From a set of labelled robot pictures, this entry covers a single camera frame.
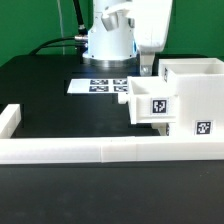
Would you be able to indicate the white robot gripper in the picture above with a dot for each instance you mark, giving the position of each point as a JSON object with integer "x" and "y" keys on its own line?
{"x": 151, "y": 25}

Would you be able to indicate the white drawer box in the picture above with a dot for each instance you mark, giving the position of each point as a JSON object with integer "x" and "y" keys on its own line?
{"x": 150, "y": 100}
{"x": 163, "y": 128}

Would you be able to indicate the white drawer cabinet frame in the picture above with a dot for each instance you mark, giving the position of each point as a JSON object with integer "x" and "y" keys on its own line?
{"x": 199, "y": 85}

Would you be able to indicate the white front drawer box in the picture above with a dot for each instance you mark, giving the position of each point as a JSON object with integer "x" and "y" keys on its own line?
{"x": 163, "y": 128}

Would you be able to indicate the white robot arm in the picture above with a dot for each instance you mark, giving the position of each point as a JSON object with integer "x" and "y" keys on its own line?
{"x": 124, "y": 29}

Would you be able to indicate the white fiducial marker sheet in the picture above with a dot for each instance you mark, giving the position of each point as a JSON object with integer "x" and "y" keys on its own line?
{"x": 91, "y": 86}

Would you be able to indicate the white U-shaped table fence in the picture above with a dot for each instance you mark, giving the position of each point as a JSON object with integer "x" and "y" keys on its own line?
{"x": 100, "y": 150}

